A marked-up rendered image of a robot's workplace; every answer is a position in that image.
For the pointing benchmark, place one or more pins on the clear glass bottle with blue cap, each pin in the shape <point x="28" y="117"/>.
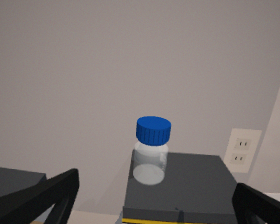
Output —
<point x="150" y="153"/>

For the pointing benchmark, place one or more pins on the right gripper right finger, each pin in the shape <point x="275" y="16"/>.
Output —
<point x="249" y="202"/>

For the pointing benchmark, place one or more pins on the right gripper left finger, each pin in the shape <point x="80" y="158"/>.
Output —
<point x="24" y="206"/>

